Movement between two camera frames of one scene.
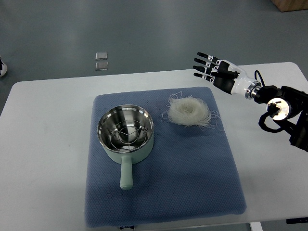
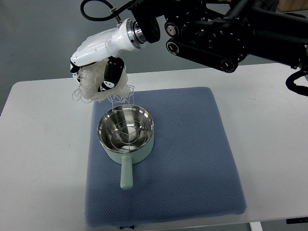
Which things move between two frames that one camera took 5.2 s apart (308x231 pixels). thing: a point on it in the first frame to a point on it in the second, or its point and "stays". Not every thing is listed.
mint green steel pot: [125, 136] stays
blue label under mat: [130, 226] stays
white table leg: [256, 226] stays
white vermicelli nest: [191, 111] to [89, 78]
